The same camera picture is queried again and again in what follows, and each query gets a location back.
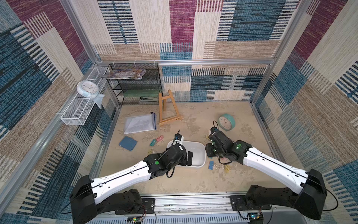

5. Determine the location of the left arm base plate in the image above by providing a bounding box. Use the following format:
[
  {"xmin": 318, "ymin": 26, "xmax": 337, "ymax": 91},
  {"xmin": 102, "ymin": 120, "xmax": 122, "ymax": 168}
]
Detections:
[{"xmin": 115, "ymin": 198, "xmax": 155, "ymax": 215}]

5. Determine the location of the wooden mini easel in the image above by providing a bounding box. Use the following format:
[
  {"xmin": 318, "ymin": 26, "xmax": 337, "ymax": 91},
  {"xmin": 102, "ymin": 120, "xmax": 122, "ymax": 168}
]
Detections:
[{"xmin": 158, "ymin": 90, "xmax": 183, "ymax": 126}]

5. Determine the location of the black wire mesh shelf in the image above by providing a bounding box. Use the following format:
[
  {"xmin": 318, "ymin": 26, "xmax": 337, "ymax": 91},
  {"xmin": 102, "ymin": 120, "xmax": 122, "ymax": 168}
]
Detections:
[{"xmin": 107, "ymin": 63, "xmax": 162, "ymax": 106}]

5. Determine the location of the blue binder clip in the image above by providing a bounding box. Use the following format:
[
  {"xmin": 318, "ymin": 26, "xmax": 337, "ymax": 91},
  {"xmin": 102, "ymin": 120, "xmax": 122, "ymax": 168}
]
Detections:
[{"xmin": 208, "ymin": 161, "xmax": 219, "ymax": 170}]

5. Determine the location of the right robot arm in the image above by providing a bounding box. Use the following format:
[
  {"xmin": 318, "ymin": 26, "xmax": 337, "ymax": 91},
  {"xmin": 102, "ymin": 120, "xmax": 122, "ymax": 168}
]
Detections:
[{"xmin": 206, "ymin": 121, "xmax": 330, "ymax": 220}]

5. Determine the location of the pink binder clip far left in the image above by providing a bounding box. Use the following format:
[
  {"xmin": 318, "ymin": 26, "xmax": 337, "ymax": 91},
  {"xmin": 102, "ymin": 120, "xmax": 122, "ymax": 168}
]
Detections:
[{"xmin": 156, "ymin": 135, "xmax": 164, "ymax": 143}]

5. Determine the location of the clear zip document pouch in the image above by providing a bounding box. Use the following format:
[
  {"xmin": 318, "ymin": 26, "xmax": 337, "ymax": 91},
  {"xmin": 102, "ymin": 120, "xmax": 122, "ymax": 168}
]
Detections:
[{"xmin": 124, "ymin": 112, "xmax": 157, "ymax": 134}]

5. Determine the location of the teal binder clip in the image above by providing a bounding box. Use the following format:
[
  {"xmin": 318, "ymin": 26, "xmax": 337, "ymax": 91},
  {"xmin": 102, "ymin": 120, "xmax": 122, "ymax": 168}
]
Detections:
[{"xmin": 150, "ymin": 139, "xmax": 157, "ymax": 147}]

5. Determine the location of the white plastic storage box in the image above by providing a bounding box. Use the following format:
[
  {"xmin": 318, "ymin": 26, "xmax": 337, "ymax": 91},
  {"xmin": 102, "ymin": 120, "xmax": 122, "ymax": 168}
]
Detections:
[{"xmin": 181, "ymin": 141, "xmax": 207, "ymax": 169}]

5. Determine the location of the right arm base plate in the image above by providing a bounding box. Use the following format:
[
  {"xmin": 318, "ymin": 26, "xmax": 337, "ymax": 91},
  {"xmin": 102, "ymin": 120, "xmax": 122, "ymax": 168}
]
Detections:
[{"xmin": 229, "ymin": 195, "xmax": 271, "ymax": 211}]

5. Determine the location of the green round alarm clock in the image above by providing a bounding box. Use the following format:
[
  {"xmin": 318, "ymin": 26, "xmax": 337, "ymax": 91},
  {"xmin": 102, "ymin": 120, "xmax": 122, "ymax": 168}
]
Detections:
[{"xmin": 218, "ymin": 113, "xmax": 235, "ymax": 131}]

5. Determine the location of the white round clock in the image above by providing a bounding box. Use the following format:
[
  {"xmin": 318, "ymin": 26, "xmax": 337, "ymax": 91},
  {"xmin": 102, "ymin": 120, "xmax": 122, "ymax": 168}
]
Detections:
[{"xmin": 76, "ymin": 80, "xmax": 99, "ymax": 99}]

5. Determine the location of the white wire wall basket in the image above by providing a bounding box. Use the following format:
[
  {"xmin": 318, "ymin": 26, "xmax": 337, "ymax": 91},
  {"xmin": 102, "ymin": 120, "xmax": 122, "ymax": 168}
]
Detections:
[{"xmin": 61, "ymin": 66, "xmax": 107, "ymax": 126}]

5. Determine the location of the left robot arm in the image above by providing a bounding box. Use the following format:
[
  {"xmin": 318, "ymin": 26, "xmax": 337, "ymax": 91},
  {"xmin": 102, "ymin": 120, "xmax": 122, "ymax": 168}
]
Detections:
[{"xmin": 69, "ymin": 133, "xmax": 194, "ymax": 224}]

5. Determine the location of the magazine on shelf top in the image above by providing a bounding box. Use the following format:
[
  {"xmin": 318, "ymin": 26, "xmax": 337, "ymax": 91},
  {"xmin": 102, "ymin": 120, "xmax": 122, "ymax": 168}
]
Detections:
[{"xmin": 101, "ymin": 69, "xmax": 146, "ymax": 80}]

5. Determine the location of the black stapler on shelf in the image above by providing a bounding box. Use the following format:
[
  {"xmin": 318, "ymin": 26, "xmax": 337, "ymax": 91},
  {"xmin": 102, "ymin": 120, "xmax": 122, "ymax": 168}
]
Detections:
[{"xmin": 140, "ymin": 97, "xmax": 158, "ymax": 102}]

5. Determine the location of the blue folded cloth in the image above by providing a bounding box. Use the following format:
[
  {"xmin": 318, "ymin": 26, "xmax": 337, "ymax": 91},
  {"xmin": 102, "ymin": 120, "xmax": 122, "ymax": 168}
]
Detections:
[{"xmin": 119, "ymin": 136, "xmax": 137, "ymax": 151}]

